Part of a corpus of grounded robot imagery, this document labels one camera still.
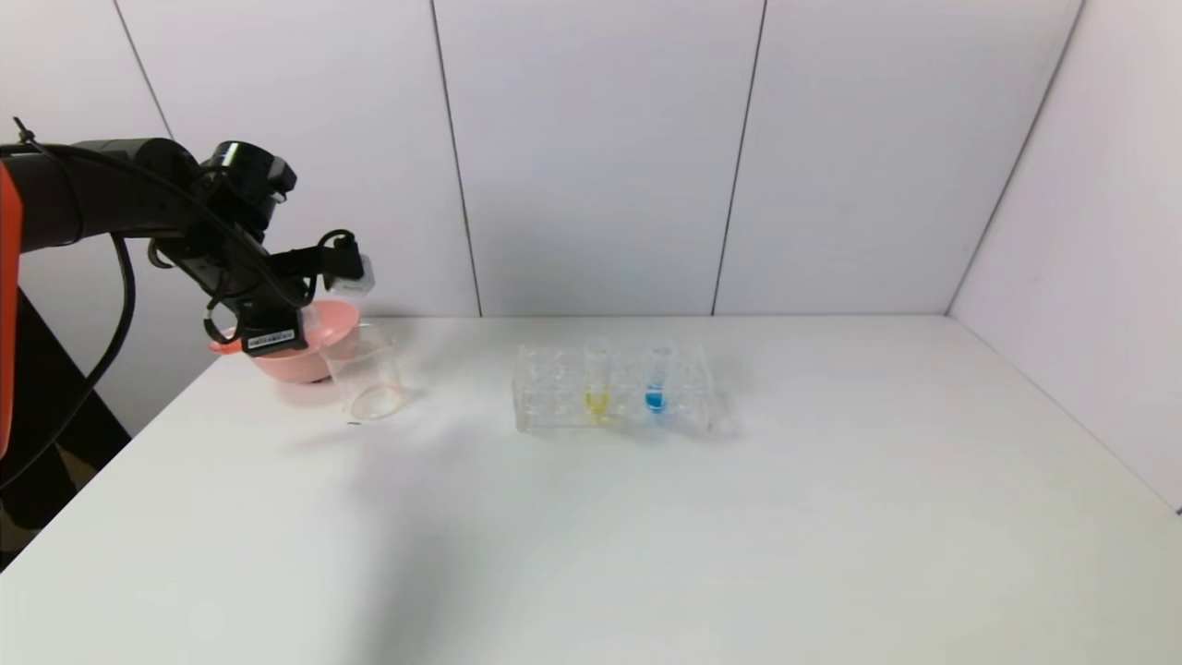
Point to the test tube with yellow pigment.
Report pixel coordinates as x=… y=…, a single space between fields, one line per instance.
x=597 y=399

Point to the test tube with red pigment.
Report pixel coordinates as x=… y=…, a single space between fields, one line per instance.
x=224 y=347

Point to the test tube with blue pigment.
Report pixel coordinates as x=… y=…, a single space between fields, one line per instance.
x=656 y=398

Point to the clear glass beaker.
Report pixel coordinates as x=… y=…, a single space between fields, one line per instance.
x=374 y=392

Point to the pink bowl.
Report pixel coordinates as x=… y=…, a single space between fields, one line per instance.
x=323 y=356

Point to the black and orange left arm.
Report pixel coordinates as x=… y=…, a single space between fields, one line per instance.
x=92 y=185

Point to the clear acrylic test tube rack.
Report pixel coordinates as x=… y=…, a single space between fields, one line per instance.
x=688 y=406

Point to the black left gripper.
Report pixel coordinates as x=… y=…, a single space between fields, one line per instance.
x=270 y=339

